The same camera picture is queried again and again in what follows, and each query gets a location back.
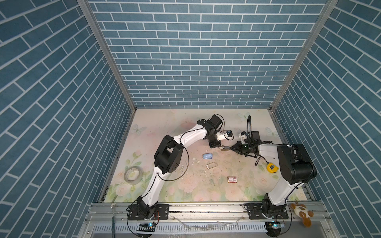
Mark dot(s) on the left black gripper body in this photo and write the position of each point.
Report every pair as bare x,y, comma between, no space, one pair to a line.
213,141

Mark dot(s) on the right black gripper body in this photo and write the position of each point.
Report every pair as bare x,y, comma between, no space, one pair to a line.
245,148

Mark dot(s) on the beige stapler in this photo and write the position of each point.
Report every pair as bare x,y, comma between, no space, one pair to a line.
225,148

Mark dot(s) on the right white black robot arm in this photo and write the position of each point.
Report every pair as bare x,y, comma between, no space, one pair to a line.
293,162

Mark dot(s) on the yellow tape measure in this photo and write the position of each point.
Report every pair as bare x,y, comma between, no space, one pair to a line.
271,168

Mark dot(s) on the plush toy animal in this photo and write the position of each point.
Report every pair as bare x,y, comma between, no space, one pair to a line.
303,212

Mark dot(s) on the clear tape roll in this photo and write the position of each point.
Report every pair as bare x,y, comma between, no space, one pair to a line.
133,175

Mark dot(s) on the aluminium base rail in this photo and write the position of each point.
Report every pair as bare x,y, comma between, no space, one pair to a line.
187,212

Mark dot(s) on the white slotted cable duct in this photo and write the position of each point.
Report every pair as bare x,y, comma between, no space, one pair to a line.
181,228

